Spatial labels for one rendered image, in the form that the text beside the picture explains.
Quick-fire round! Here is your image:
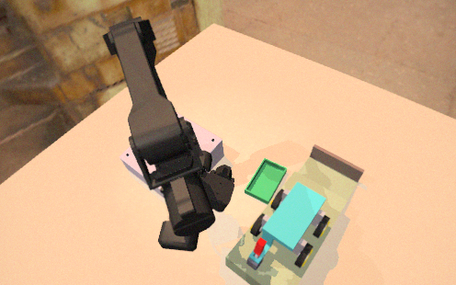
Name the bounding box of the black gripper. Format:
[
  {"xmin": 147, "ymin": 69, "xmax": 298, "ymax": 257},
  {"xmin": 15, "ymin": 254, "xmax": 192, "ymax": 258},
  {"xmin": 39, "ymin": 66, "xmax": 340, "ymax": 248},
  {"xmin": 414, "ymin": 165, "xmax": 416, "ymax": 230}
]
[{"xmin": 157, "ymin": 150, "xmax": 212, "ymax": 252}]

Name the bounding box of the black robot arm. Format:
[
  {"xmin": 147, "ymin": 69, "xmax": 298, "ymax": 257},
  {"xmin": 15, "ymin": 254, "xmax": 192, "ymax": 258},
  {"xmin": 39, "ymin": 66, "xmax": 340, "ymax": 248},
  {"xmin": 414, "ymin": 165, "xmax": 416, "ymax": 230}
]
[{"xmin": 102, "ymin": 17, "xmax": 234, "ymax": 236}]

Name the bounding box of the red-headed pin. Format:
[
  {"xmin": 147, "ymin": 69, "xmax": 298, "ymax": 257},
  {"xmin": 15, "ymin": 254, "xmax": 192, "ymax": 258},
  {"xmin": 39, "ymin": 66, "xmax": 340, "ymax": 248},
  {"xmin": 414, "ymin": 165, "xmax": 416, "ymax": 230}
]
[{"xmin": 254, "ymin": 237, "xmax": 267, "ymax": 258}]

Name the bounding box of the green tray rim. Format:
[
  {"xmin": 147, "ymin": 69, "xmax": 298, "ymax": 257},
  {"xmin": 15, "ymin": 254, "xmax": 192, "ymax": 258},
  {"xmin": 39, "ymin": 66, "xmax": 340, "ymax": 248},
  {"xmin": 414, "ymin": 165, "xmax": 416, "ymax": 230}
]
[{"xmin": 245, "ymin": 158, "xmax": 288, "ymax": 205}]

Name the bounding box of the green tray floor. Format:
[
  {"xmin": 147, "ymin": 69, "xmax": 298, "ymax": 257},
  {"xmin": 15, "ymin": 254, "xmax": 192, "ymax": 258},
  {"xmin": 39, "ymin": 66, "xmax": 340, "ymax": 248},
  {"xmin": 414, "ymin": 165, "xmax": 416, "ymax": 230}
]
[{"xmin": 248, "ymin": 163, "xmax": 284, "ymax": 200}]

